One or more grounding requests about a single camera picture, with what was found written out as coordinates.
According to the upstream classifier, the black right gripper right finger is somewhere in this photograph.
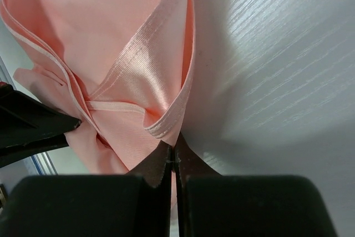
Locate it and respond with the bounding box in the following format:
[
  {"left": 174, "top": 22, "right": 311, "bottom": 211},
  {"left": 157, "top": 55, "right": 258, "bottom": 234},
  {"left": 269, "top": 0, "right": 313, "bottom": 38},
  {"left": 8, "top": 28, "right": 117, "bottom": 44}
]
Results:
[{"left": 174, "top": 135, "right": 337, "bottom": 236}]

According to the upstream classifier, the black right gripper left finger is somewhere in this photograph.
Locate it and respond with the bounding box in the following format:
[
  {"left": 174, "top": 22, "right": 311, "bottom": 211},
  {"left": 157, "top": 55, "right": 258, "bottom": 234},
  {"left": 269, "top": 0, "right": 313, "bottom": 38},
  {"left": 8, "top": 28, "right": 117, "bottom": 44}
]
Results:
[{"left": 1, "top": 142, "right": 171, "bottom": 236}]

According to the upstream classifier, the pink satin napkin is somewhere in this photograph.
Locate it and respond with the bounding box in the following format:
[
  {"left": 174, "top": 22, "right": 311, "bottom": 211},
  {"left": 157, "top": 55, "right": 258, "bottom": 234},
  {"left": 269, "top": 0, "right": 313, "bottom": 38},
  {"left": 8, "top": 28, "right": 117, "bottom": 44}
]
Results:
[{"left": 1, "top": 0, "right": 195, "bottom": 174}]

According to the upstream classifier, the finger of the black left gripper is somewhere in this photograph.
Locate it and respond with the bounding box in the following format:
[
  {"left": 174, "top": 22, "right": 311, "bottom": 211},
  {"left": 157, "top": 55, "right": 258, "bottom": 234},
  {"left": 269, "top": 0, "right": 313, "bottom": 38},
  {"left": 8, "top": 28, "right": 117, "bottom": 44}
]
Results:
[{"left": 1, "top": 82, "right": 82, "bottom": 167}]

